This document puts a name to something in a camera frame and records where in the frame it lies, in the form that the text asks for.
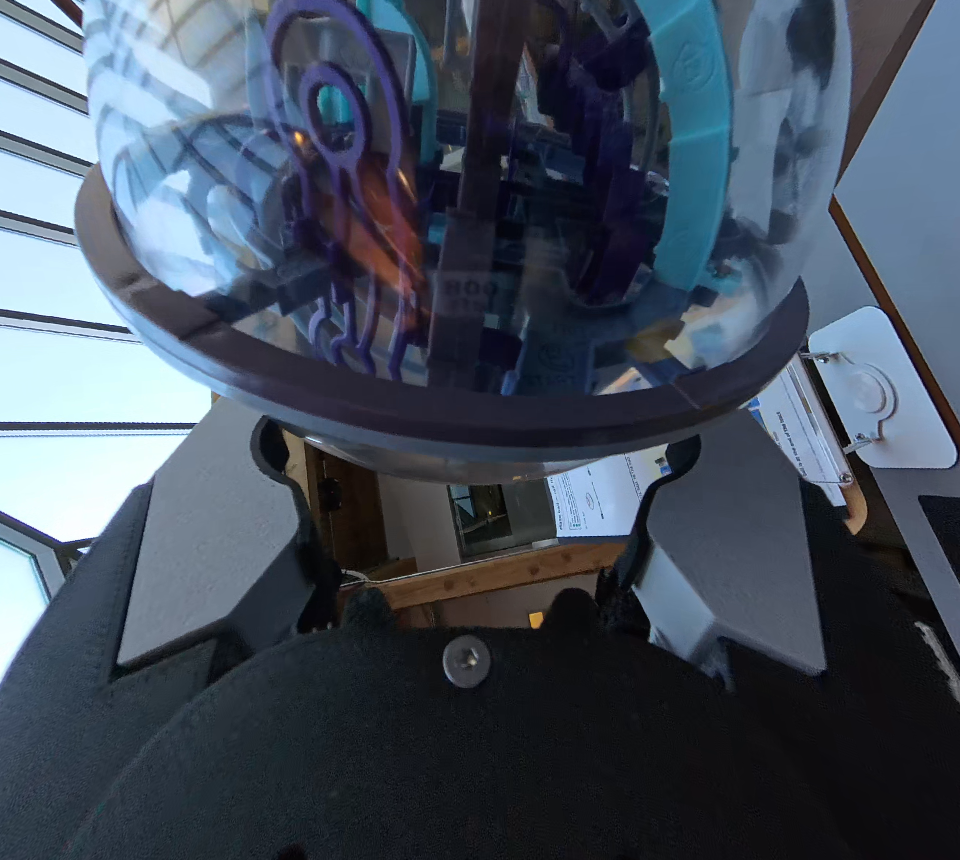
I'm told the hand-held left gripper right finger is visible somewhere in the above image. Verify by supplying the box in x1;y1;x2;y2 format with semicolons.
596;425;830;689

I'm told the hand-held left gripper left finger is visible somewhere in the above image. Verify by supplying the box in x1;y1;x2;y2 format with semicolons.
112;416;342;670

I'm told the clear plastic maze ball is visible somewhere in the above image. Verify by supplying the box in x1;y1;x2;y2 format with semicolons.
73;0;856;464

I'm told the printed picture instruction sheet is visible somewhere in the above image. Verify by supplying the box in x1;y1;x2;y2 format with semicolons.
753;358;856;505

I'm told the printed text task sheet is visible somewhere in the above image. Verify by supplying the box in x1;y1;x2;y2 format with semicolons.
556;454;665;540

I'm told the glass partition window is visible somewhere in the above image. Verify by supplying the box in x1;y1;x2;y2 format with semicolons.
448;484;558;557

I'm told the wooden beam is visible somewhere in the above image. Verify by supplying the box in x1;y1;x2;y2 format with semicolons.
373;544;625;610

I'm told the large glazed window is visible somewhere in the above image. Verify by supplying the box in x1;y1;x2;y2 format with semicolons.
0;0;196;674

